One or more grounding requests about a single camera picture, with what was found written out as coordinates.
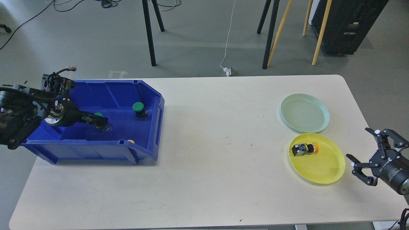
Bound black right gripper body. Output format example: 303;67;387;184
370;150;409;195

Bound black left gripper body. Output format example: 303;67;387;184
44;100;94;127

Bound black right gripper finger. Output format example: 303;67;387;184
346;154;382;186
365;127;409;160

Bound yellow push button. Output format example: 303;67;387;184
291;142;319;156

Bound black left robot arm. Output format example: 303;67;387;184
0;66;111;150

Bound yellow plate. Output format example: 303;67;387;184
288;133;346;184

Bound light green plate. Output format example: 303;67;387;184
280;93;330;133

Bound blue plastic bin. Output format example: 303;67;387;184
22;80;165;165

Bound black cabinet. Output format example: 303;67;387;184
321;0;388;56

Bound wooden easel legs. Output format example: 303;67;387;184
267;0;333;67

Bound black tripod legs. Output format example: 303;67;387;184
257;0;280;70

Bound black floor cables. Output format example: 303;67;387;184
0;0;181;50

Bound white cable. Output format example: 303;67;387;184
220;0;237;68

